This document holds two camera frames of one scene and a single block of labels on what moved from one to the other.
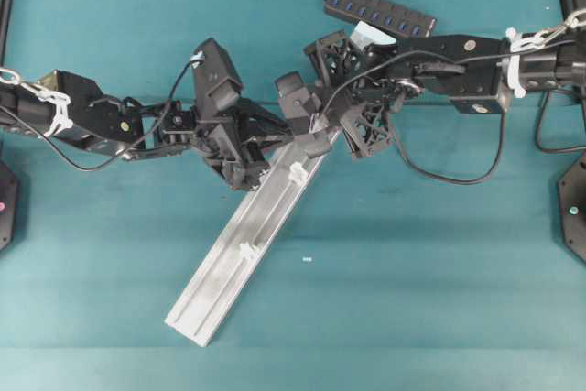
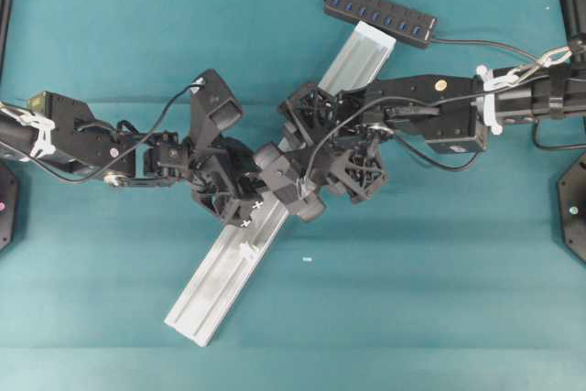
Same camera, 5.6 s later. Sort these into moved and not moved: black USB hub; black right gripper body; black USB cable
Moved: black right gripper body; black USB cable
Not moved: black USB hub
